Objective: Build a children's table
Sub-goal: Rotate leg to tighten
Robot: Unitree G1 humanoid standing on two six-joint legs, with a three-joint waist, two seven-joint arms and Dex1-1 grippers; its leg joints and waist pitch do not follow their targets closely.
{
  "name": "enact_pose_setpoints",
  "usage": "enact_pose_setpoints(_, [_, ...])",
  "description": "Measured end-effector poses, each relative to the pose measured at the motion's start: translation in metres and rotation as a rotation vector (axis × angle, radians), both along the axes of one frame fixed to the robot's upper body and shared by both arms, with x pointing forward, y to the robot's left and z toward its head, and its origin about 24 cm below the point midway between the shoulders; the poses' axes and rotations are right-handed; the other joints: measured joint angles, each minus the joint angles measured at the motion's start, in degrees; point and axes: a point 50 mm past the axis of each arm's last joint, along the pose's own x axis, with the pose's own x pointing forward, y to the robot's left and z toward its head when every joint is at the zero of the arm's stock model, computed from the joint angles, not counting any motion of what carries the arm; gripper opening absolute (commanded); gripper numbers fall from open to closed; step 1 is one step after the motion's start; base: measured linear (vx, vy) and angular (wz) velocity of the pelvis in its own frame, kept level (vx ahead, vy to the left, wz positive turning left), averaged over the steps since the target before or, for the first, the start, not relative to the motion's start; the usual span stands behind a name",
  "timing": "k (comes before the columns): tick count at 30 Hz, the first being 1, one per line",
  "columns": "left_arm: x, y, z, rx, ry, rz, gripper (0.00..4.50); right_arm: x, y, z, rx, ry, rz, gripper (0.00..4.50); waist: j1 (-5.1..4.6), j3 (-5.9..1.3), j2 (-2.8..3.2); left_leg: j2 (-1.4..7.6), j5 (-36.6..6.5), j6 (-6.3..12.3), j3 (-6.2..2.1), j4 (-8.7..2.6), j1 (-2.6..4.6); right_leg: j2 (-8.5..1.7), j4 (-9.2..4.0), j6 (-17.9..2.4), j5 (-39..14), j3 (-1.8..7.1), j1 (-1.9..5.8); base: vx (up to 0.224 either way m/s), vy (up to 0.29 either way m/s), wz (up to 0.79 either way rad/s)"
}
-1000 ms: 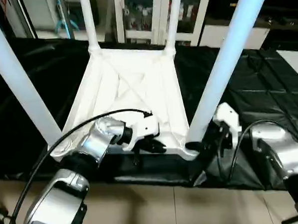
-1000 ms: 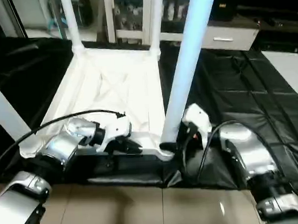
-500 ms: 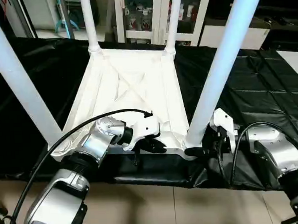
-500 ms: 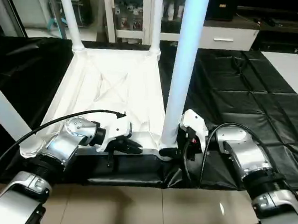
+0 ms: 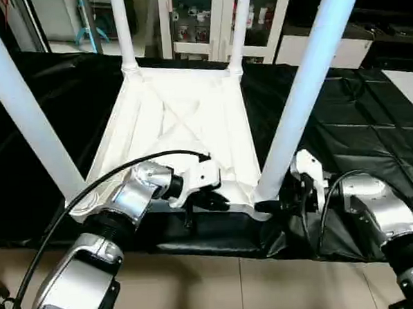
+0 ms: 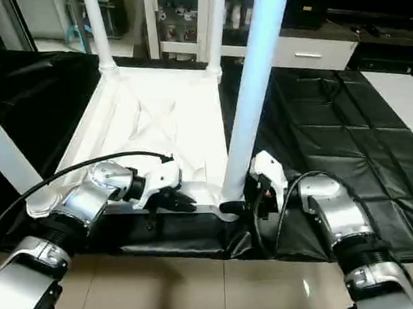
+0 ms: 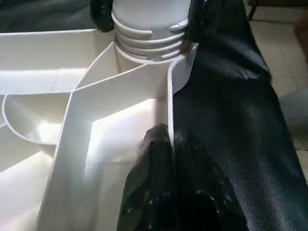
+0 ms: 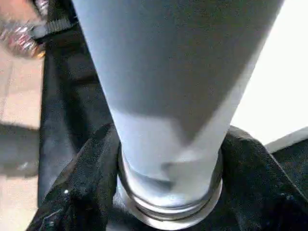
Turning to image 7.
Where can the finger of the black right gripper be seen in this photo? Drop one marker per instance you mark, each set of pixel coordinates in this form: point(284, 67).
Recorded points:
point(199, 19)
point(101, 14)

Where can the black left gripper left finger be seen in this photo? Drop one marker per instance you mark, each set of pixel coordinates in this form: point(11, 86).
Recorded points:
point(149, 192)

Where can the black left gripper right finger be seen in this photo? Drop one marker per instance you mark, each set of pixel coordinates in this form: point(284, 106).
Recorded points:
point(207, 202)

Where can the white plastic table leg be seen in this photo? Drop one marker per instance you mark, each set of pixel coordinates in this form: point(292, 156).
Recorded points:
point(149, 19)

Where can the white plastic table top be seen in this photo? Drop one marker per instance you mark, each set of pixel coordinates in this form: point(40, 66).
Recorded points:
point(120, 86)

